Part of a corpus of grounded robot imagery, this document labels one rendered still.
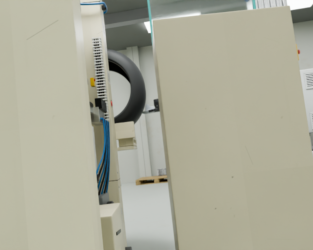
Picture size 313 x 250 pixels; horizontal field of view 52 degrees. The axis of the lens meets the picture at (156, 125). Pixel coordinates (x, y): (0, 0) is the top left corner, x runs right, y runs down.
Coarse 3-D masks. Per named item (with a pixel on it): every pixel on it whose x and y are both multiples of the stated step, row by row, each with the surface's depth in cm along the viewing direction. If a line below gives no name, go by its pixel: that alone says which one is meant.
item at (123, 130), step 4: (116, 124) 192; (120, 124) 192; (124, 124) 192; (128, 124) 192; (132, 124) 192; (116, 128) 192; (120, 128) 192; (124, 128) 192; (128, 128) 192; (132, 128) 192; (116, 132) 192; (120, 132) 192; (124, 132) 192; (128, 132) 192; (132, 132) 192; (116, 136) 192; (120, 136) 192; (124, 136) 192; (128, 136) 192; (132, 136) 192
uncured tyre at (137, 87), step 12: (108, 60) 204; (120, 60) 203; (120, 72) 230; (132, 72) 202; (132, 84) 201; (144, 84) 208; (132, 96) 201; (144, 96) 206; (132, 108) 201; (120, 120) 200; (132, 120) 204
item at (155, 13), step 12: (156, 0) 164; (168, 0) 164; (180, 0) 164; (192, 0) 164; (204, 0) 164; (216, 0) 164; (228, 0) 164; (240, 0) 164; (252, 0) 164; (156, 12) 164; (168, 12) 164; (180, 12) 164; (192, 12) 164; (204, 12) 164; (216, 12) 164
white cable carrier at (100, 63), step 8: (96, 40) 179; (96, 48) 181; (96, 56) 180; (96, 64) 179; (96, 72) 178; (104, 72) 180; (96, 80) 177; (104, 80) 178; (104, 88) 177; (104, 96) 177
